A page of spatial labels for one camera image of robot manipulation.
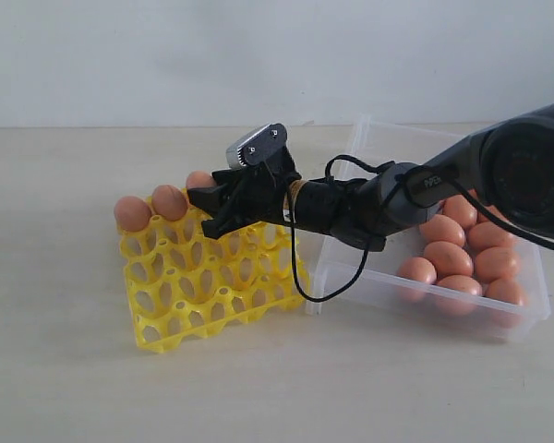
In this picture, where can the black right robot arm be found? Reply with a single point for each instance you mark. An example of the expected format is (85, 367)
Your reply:
(506, 171)

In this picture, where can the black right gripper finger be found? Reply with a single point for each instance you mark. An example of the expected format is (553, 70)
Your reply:
(219, 226)
(212, 200)

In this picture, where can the brown egg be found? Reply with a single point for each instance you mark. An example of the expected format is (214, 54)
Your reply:
(132, 214)
(486, 234)
(169, 202)
(496, 262)
(200, 179)
(442, 228)
(460, 283)
(461, 211)
(510, 292)
(448, 259)
(417, 269)

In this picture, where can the clear plastic bin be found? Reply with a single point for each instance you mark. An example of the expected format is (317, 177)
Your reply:
(375, 143)

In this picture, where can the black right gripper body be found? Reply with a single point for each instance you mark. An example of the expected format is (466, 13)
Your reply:
(259, 191)

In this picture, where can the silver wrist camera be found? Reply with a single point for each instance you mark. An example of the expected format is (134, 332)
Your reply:
(256, 146)

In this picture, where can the yellow plastic egg tray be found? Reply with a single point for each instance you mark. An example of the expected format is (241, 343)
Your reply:
(182, 285)

